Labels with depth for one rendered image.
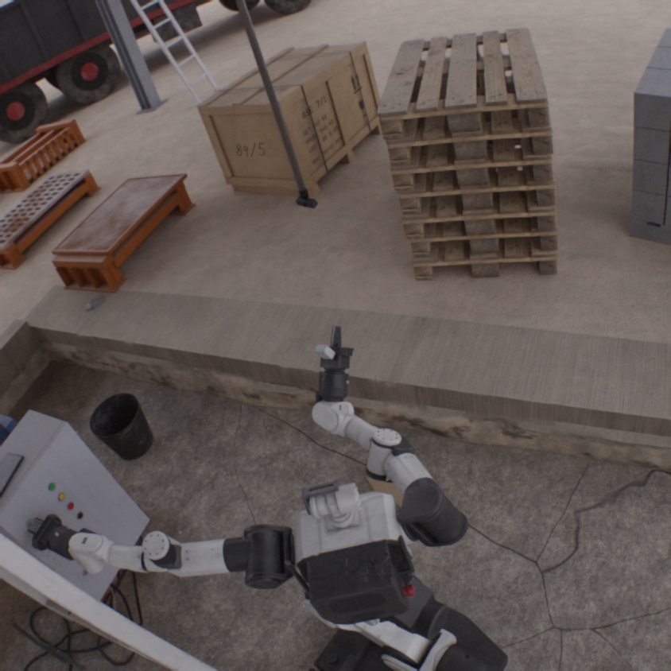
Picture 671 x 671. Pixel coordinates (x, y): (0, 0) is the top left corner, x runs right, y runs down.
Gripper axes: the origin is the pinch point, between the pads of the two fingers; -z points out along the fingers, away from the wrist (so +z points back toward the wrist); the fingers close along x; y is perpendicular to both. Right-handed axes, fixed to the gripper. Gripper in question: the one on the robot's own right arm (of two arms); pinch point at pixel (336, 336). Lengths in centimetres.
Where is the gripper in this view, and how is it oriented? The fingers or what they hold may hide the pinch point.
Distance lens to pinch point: 184.3
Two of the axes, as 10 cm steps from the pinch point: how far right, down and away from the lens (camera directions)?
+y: 7.4, 0.3, 6.7
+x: -6.7, -0.4, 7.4
